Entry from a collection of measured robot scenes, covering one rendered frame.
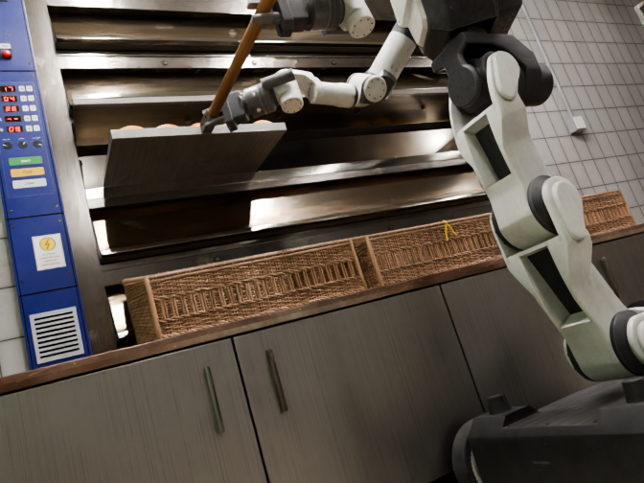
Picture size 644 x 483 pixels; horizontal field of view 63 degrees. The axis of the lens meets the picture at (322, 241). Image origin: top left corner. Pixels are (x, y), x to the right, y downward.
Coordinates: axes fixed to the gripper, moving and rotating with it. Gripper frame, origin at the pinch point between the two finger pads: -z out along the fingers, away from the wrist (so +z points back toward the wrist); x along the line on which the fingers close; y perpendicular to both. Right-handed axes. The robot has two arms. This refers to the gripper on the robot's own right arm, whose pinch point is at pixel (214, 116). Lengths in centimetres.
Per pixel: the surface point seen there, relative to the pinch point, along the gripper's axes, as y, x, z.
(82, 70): -16, 42, -44
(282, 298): 12, -59, 7
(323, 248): 5, -49, 19
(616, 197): -64, -52, 125
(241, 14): -51, 68, 12
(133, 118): -14.6, 17.1, -29.5
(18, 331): 3, -44, -70
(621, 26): -193, 70, 232
